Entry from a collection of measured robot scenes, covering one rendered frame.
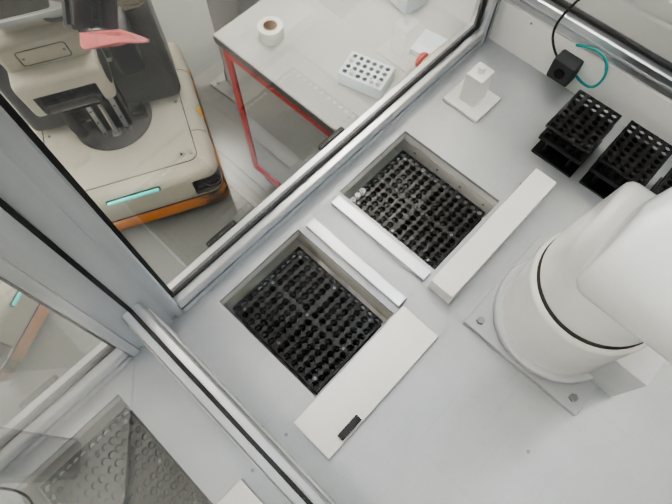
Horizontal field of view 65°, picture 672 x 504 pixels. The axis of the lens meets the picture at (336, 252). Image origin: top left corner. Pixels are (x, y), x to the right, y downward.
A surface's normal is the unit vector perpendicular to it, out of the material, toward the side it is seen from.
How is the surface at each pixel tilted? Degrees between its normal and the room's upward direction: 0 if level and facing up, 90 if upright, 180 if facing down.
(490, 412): 0
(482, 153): 0
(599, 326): 75
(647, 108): 90
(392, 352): 0
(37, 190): 90
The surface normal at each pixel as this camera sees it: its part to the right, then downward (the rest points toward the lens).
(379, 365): 0.00, -0.40
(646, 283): -0.52, 0.25
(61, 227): 0.72, 0.63
